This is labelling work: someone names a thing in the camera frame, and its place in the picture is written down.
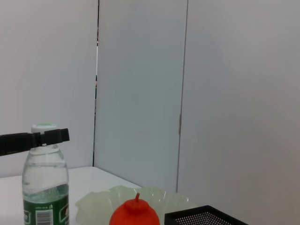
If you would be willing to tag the black mesh pen holder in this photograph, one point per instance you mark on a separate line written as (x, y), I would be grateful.
(206, 215)

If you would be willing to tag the clear green-label water bottle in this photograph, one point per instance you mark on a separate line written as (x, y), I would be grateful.
(44, 178)

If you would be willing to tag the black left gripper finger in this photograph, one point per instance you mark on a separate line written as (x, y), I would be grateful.
(14, 144)

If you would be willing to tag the orange fruit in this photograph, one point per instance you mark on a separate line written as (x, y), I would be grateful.
(136, 213)

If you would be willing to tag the green glass fruit plate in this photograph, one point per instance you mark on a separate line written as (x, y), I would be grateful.
(98, 201)

